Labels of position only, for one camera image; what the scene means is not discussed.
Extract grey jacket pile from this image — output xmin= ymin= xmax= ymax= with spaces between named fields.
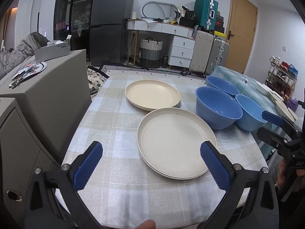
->
xmin=1 ymin=31 xmax=49 ymax=79

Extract shoe rack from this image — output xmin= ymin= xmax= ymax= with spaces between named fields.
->
xmin=265 ymin=56 xmax=298 ymax=100

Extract beige checked tablecloth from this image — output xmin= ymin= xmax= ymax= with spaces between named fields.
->
xmin=56 ymin=72 xmax=269 ymax=229

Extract green suitcase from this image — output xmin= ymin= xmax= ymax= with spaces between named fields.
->
xmin=194 ymin=0 xmax=218 ymax=31

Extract person right hand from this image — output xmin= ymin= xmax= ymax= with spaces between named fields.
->
xmin=275 ymin=159 xmax=286 ymax=188

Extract cream plate back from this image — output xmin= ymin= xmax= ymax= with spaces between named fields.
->
xmin=125 ymin=79 xmax=181 ymax=111

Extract black glass cabinet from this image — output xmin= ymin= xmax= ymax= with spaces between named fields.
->
xmin=53 ymin=0 xmax=92 ymax=57

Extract cream plate front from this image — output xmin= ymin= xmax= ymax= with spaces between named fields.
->
xmin=138 ymin=145 xmax=208 ymax=180

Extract cream plate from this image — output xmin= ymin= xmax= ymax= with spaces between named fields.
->
xmin=125 ymin=79 xmax=181 ymax=111
xmin=136 ymin=107 xmax=218 ymax=177
xmin=138 ymin=145 xmax=208 ymax=180

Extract white dishes on table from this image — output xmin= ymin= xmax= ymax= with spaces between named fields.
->
xmin=256 ymin=81 xmax=296 ymax=123

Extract beige suitcase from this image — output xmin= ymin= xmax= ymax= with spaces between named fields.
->
xmin=189 ymin=31 xmax=214 ymax=73

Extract wooden door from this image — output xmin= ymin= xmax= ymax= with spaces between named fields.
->
xmin=225 ymin=0 xmax=258 ymax=73

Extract silver suitcase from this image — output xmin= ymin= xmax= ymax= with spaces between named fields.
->
xmin=205 ymin=37 xmax=230 ymax=75

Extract woven laundry basket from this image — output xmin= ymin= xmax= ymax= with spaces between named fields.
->
xmin=139 ymin=37 xmax=163 ymax=69

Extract person left hand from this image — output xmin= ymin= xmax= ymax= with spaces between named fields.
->
xmin=135 ymin=220 xmax=156 ymax=229

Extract large blue bowl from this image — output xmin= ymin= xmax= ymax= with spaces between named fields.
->
xmin=195 ymin=86 xmax=243 ymax=130

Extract white desk with drawers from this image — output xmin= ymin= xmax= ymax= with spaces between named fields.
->
xmin=127 ymin=19 xmax=195 ymax=68

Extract grey cardboard box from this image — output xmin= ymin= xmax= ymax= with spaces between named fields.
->
xmin=35 ymin=40 xmax=70 ymax=63

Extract dotted floor rug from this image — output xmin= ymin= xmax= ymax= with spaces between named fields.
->
xmin=99 ymin=63 xmax=206 ymax=80

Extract light blue bowl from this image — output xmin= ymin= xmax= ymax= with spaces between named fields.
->
xmin=235 ymin=94 xmax=267 ymax=132

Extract black refrigerator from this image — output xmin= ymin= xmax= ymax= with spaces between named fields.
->
xmin=90 ymin=0 xmax=133 ymax=66

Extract patterned tote bag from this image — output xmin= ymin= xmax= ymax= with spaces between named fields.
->
xmin=87 ymin=66 xmax=109 ymax=97

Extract dark blue bowl back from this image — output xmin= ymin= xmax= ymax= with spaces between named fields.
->
xmin=206 ymin=76 xmax=239 ymax=98

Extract black water bottle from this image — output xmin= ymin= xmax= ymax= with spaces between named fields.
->
xmin=162 ymin=54 xmax=169 ymax=68

